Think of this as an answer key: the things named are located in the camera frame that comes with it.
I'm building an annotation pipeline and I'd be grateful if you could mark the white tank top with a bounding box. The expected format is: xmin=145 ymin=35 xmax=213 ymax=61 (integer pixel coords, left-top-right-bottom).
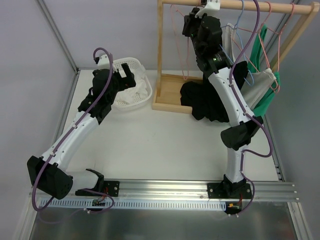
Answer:
xmin=115 ymin=65 xmax=149 ymax=105

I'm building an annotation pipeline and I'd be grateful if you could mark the pink wire hanger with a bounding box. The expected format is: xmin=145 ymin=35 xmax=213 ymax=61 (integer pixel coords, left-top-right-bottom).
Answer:
xmin=169 ymin=4 xmax=190 ymax=81

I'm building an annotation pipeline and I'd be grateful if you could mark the black tank top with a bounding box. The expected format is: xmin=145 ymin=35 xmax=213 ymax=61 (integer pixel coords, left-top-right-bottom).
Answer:
xmin=180 ymin=61 xmax=248 ymax=123

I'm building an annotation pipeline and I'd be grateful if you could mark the blue wire hanger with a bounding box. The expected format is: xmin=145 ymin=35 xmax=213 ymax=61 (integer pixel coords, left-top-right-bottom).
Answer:
xmin=221 ymin=0 xmax=255 ymax=87

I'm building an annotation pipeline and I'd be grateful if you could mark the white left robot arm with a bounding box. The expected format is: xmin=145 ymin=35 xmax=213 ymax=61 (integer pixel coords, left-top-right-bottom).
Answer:
xmin=27 ymin=63 xmax=136 ymax=200

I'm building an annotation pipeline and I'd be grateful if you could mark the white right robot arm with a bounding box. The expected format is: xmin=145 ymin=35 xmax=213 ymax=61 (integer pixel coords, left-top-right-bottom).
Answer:
xmin=182 ymin=7 xmax=263 ymax=198

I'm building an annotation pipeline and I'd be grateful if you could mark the green tank top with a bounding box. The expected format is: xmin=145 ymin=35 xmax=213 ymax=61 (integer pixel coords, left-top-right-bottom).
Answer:
xmin=243 ymin=25 xmax=281 ymax=117

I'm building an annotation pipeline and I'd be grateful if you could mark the cream tank top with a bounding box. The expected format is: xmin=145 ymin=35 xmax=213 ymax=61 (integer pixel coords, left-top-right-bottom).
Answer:
xmin=222 ymin=28 xmax=276 ymax=116

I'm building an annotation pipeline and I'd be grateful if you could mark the white perforated plastic basket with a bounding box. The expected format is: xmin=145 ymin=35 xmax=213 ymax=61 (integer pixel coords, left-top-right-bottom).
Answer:
xmin=112 ymin=57 xmax=153 ymax=111

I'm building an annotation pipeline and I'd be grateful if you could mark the wooden clothes rack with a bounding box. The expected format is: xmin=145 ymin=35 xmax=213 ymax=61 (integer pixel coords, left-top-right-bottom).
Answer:
xmin=152 ymin=0 xmax=320 ymax=114

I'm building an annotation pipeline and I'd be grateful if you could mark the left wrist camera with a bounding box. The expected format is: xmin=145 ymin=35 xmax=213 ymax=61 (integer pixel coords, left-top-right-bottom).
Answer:
xmin=93 ymin=54 xmax=116 ymax=75

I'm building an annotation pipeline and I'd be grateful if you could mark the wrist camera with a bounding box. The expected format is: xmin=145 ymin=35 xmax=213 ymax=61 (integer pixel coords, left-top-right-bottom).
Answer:
xmin=93 ymin=54 xmax=116 ymax=75
xmin=195 ymin=0 xmax=221 ymax=18

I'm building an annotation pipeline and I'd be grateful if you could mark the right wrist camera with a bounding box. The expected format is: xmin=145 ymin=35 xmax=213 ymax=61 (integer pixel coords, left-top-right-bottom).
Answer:
xmin=195 ymin=0 xmax=221 ymax=18

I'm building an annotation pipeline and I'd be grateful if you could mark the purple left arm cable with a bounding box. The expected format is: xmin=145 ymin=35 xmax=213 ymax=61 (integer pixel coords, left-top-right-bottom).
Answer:
xmin=31 ymin=46 xmax=116 ymax=213

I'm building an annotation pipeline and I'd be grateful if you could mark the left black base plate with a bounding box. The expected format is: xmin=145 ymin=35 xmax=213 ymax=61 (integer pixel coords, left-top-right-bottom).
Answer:
xmin=75 ymin=180 xmax=120 ymax=197

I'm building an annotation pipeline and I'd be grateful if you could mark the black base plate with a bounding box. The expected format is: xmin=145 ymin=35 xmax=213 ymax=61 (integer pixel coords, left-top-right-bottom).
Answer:
xmin=206 ymin=181 xmax=252 ymax=199
xmin=75 ymin=180 xmax=120 ymax=197

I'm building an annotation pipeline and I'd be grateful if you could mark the aluminium mounting rail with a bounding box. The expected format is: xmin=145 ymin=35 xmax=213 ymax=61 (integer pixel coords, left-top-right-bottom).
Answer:
xmin=29 ymin=178 xmax=300 ymax=201

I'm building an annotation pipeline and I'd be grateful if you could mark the white slotted cable duct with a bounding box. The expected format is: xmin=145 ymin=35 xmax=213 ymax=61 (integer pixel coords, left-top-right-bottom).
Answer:
xmin=48 ymin=198 xmax=227 ymax=211

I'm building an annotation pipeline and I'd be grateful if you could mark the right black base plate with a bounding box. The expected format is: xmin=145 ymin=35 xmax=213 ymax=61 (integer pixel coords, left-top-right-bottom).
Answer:
xmin=206 ymin=181 xmax=252 ymax=199

